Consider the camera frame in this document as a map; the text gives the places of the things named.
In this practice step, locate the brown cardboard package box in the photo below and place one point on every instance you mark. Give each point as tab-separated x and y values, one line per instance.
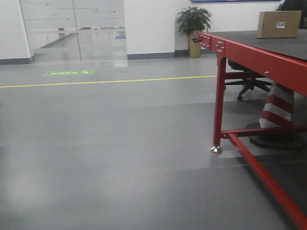
278	24

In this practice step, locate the green floor sign sticker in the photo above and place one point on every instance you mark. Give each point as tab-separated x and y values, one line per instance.
70	72

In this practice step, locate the gold plant pot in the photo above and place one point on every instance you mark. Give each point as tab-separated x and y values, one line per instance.
194	49

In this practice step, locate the black office chair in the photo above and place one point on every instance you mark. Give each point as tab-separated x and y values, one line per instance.
248	83

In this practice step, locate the green potted plant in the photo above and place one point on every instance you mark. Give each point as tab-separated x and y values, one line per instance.
193	19

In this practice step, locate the red white traffic cone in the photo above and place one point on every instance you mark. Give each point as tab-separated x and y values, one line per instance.
277	112

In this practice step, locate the glass double door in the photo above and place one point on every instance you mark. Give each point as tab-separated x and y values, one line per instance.
75	30

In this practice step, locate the red metal table frame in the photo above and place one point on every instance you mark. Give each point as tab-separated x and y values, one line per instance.
241	55

